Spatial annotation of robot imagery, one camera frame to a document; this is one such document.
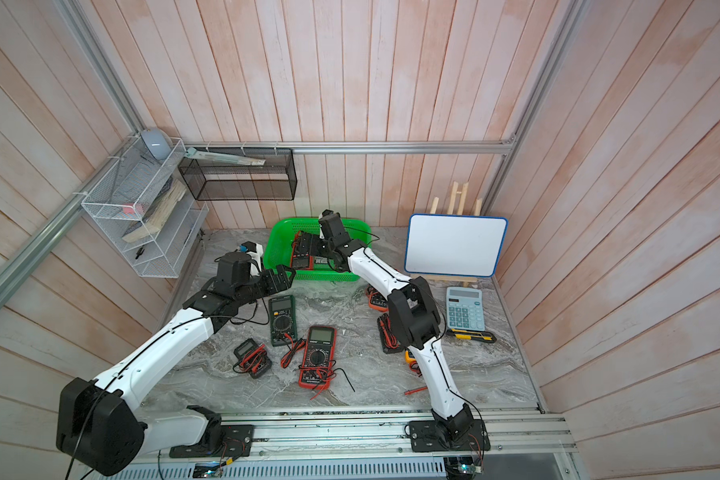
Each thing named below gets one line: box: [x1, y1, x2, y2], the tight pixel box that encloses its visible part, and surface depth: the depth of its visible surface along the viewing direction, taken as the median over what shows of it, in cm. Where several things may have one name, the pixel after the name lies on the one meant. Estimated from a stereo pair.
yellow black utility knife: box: [447, 328, 497, 343], surface depth 92 cm
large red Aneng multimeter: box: [298, 326, 337, 391], surface depth 85 cm
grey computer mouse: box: [141, 128, 172, 160], surface depth 85 cm
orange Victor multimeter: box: [366, 284, 389, 312], surface depth 97 cm
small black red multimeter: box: [232, 338, 272, 379], surface depth 85 cm
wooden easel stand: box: [411, 181, 483, 288], surface depth 89 cm
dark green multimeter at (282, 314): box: [268, 295, 298, 347], surface depth 95 cm
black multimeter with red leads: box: [377, 313, 404, 354], surface depth 89 cm
